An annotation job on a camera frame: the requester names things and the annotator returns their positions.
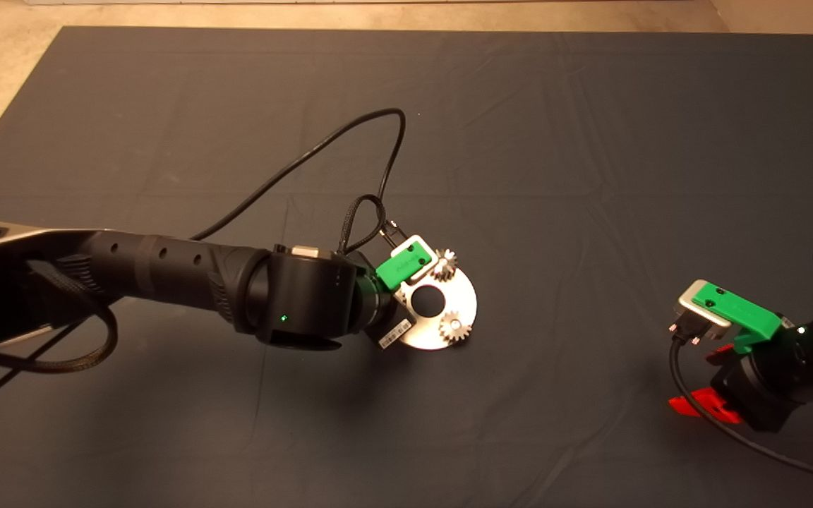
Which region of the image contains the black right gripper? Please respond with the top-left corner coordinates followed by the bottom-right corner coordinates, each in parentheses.
top-left (669, 344), bottom-right (813, 433)

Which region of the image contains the dark grey table cloth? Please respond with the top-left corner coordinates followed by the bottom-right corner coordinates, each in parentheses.
top-left (0, 25), bottom-right (813, 508)

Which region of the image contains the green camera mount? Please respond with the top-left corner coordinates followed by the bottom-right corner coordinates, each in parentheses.
top-left (692, 282), bottom-right (783, 353)
top-left (376, 240), bottom-right (433, 291)

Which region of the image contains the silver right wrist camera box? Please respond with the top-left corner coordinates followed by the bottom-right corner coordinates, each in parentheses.
top-left (675, 279), bottom-right (732, 339)

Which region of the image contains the green left camera mount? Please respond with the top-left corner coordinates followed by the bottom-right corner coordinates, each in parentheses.
top-left (376, 240), bottom-right (433, 291)

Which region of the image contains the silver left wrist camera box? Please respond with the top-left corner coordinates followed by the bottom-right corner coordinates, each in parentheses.
top-left (389, 235), bottom-right (440, 279)

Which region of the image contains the round metal carrier plate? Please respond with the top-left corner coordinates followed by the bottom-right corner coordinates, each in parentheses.
top-left (396, 267), bottom-right (478, 350)

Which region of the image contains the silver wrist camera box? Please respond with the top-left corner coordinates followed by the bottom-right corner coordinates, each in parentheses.
top-left (675, 279), bottom-right (732, 339)
top-left (389, 235), bottom-right (440, 279)

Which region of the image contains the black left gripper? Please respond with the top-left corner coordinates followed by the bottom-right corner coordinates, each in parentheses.
top-left (366, 298), bottom-right (418, 349)

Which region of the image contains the green right camera mount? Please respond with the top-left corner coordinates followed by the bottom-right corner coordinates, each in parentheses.
top-left (692, 282), bottom-right (783, 353)

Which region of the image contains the black braided cable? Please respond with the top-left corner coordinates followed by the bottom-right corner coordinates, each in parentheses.
top-left (338, 194), bottom-right (387, 256)
top-left (0, 261), bottom-right (119, 375)

